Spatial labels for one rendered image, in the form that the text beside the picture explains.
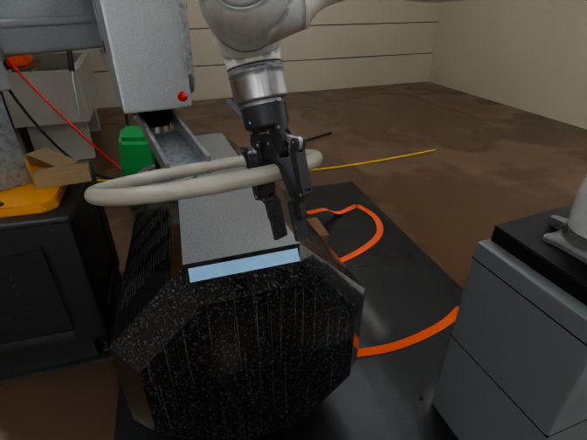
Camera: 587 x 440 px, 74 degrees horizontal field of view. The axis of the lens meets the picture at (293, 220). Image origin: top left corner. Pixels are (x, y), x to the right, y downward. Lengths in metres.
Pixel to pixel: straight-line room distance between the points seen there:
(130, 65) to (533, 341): 1.40
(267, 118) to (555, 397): 1.05
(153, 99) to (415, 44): 6.75
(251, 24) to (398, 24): 7.13
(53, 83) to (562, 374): 4.03
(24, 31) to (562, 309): 1.93
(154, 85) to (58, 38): 0.62
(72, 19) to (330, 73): 5.55
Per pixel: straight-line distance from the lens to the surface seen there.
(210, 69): 6.46
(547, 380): 1.32
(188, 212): 1.36
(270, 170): 0.65
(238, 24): 0.48
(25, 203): 1.76
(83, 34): 1.94
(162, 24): 1.36
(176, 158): 1.20
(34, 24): 1.87
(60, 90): 4.20
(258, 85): 0.63
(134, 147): 3.14
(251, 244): 1.15
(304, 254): 1.16
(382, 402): 1.80
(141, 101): 1.38
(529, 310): 1.26
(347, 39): 7.12
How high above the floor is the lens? 1.46
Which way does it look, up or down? 30 degrees down
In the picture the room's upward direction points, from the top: straight up
